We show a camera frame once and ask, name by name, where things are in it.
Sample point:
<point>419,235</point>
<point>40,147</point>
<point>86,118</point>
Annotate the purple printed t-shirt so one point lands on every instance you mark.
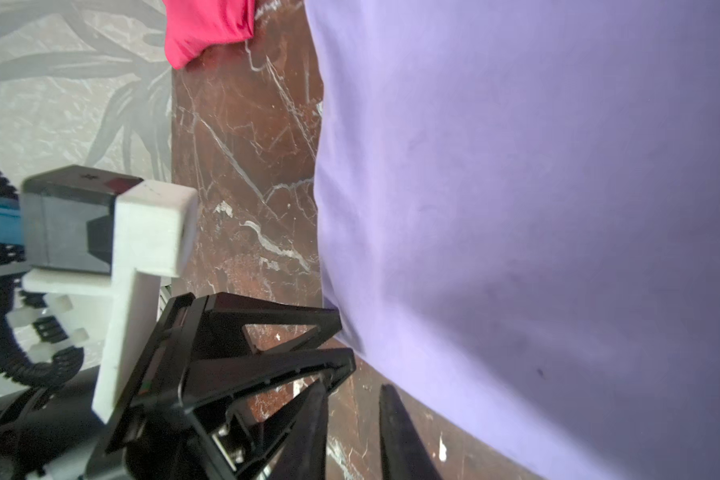
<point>519,221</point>

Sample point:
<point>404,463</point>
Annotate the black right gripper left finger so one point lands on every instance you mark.
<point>303,447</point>

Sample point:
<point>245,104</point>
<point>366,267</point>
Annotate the folded magenta t-shirt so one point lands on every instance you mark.
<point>194,25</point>

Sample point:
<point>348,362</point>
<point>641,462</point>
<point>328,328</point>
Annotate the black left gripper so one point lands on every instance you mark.
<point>167,427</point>

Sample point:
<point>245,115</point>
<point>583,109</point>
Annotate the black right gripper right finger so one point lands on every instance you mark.
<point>403,455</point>

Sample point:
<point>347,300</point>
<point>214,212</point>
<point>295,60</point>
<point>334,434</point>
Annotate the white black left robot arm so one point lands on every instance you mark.
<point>50,433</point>

